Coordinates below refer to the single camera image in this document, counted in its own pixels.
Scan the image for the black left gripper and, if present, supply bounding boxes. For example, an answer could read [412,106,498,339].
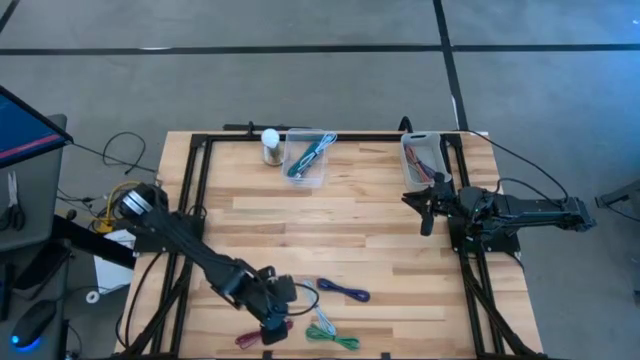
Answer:
[252,264,299,346]

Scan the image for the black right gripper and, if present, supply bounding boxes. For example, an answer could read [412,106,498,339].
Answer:
[402,172,454,237]

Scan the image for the brown USB cable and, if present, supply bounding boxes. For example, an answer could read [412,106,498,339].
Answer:
[404,145,431,182]

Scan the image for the maroon USB cable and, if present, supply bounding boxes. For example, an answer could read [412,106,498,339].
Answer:
[234,319,294,349]

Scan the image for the light blue USB cable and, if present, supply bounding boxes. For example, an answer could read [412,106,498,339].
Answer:
[299,132,338,169]
[302,279,337,335]

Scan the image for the grey plastic bin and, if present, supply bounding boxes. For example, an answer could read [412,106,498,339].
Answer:
[399,131,453,193]

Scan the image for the clear plastic bin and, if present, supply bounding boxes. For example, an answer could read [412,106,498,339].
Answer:
[281,128,329,190]

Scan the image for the small white-capped bottle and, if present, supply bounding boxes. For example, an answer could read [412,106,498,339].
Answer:
[260,128,285,167]

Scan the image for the white paper sheet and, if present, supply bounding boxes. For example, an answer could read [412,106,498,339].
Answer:
[93,228,136,295]

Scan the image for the black stand beam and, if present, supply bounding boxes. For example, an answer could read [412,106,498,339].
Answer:
[52,214,137,270]

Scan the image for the black flat device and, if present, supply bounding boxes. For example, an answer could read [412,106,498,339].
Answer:
[12,242,71,292]

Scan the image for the black computer mouse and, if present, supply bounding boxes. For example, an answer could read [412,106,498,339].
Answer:
[10,298,58,350]

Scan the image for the grey side desk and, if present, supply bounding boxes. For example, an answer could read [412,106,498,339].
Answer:
[0,113,69,254]

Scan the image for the computer monitor with blue screen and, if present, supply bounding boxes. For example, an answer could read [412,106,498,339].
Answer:
[0,85,75,170]

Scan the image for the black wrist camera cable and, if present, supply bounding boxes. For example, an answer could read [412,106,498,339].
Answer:
[285,282,321,318]

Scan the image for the green USB cable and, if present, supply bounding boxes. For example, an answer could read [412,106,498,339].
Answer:
[305,323,361,351]

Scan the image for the navy blue USB cable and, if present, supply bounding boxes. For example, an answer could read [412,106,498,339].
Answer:
[316,277,372,304]

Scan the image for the black metal table frame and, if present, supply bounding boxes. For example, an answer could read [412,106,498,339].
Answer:
[119,116,551,360]

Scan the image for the dark brown hanging cable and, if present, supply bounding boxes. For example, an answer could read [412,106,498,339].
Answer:
[117,252,164,351]

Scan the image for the black looped floor cable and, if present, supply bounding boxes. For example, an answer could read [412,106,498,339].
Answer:
[593,191,640,246]

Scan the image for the yellow cable coil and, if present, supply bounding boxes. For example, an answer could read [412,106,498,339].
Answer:
[92,180,142,235]

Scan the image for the thin black floor cable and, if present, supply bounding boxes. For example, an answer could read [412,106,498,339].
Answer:
[69,131,159,176]

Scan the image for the scissors with black handles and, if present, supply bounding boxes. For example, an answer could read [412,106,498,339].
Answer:
[0,169,27,232]

